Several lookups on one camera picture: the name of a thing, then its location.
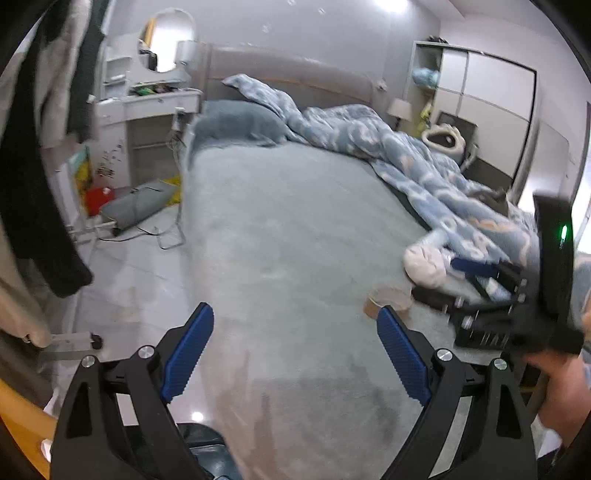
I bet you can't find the white dressing table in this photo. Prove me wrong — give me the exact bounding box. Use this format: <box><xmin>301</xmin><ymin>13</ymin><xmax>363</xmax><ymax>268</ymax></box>
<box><xmin>89</xmin><ymin>33</ymin><xmax>204</xmax><ymax>190</ymax></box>

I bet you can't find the white clothes rack base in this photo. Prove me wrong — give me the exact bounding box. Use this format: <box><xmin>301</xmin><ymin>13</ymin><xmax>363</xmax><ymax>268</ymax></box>
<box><xmin>43</xmin><ymin>331</ymin><xmax>104</xmax><ymax>353</ymax></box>

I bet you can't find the white cloud cat bed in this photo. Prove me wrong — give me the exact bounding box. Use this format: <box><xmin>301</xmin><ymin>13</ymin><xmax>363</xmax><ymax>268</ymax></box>
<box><xmin>421</xmin><ymin>124</ymin><xmax>466</xmax><ymax>164</ymax></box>

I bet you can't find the brown tape roll flat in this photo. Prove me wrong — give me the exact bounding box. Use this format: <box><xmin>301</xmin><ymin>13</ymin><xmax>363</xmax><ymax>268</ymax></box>
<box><xmin>363</xmin><ymin>285</ymin><xmax>414</xmax><ymax>320</ymax></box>

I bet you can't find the orange curtain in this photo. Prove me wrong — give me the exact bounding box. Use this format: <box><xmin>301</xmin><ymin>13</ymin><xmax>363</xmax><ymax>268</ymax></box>
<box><xmin>1</xmin><ymin>381</ymin><xmax>57</xmax><ymax>479</ymax></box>

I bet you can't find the black cable on floor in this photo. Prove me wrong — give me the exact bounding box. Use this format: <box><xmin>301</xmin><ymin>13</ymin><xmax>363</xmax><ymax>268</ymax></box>
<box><xmin>98</xmin><ymin>184</ymin><xmax>188</xmax><ymax>251</ymax></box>

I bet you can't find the blue patterned blanket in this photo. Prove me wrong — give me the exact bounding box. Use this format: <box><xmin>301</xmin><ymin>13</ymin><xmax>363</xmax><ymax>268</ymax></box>
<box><xmin>222</xmin><ymin>74</ymin><xmax>539</xmax><ymax>272</ymax></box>

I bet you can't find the yellow bag on floor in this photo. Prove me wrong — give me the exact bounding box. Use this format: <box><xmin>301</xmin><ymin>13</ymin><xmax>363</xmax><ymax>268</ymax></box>
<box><xmin>163</xmin><ymin>175</ymin><xmax>182</xmax><ymax>207</ymax></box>

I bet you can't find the white wardrobe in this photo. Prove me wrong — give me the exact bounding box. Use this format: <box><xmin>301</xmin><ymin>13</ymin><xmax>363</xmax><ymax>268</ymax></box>
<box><xmin>404</xmin><ymin>41</ymin><xmax>538</xmax><ymax>190</ymax></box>

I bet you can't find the black hanging coat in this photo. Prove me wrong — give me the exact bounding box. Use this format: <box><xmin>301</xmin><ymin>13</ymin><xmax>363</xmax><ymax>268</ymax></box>
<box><xmin>1</xmin><ymin>1</ymin><xmax>108</xmax><ymax>298</ymax></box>

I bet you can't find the white rolled sock far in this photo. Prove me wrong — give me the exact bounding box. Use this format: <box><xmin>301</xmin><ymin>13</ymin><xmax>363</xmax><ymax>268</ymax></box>
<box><xmin>403</xmin><ymin>244</ymin><xmax>448</xmax><ymax>288</ymax></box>

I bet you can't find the red box on floor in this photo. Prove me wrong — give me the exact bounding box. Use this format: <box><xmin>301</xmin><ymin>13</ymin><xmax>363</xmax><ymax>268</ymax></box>
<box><xmin>84</xmin><ymin>187</ymin><xmax>114</xmax><ymax>217</ymax></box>

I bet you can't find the person right hand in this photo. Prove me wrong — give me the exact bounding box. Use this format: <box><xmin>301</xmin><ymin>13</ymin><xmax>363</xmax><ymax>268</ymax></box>
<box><xmin>526</xmin><ymin>350</ymin><xmax>590</xmax><ymax>447</ymax></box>

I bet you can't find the blue-grey pillow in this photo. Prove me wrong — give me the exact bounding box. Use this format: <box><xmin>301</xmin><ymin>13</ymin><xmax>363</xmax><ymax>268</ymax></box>
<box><xmin>189</xmin><ymin>100</ymin><xmax>300</xmax><ymax>155</ymax></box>

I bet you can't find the bedside lamp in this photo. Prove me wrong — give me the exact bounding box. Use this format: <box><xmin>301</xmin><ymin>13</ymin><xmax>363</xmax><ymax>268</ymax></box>
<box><xmin>387</xmin><ymin>98</ymin><xmax>413</xmax><ymax>130</ymax></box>

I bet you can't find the dark teal trash bin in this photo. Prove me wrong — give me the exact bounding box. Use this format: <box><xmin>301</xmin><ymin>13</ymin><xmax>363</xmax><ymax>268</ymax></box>
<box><xmin>124</xmin><ymin>421</ymin><xmax>243</xmax><ymax>480</ymax></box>

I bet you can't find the bubble wrap roll upper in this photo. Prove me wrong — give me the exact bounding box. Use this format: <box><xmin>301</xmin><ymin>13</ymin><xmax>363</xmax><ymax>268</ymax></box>
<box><xmin>416</xmin><ymin>229</ymin><xmax>450</xmax><ymax>249</ymax></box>

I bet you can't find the grey padded headboard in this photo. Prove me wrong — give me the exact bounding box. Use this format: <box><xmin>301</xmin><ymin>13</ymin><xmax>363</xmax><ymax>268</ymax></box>
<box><xmin>193</xmin><ymin>43</ymin><xmax>375</xmax><ymax>109</ymax></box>

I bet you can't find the grey-green bed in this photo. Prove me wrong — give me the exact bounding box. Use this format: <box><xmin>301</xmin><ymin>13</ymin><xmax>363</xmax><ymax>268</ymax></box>
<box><xmin>171</xmin><ymin>143</ymin><xmax>425</xmax><ymax>479</ymax></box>

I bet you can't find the white table lamp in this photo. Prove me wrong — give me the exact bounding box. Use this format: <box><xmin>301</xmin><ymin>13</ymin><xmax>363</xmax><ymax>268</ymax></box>
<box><xmin>174</xmin><ymin>40</ymin><xmax>199</xmax><ymax>67</ymax></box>

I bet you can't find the round mirror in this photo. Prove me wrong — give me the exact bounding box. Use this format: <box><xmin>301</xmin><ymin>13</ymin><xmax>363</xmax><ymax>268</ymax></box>
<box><xmin>138</xmin><ymin>7</ymin><xmax>195</xmax><ymax>73</ymax></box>

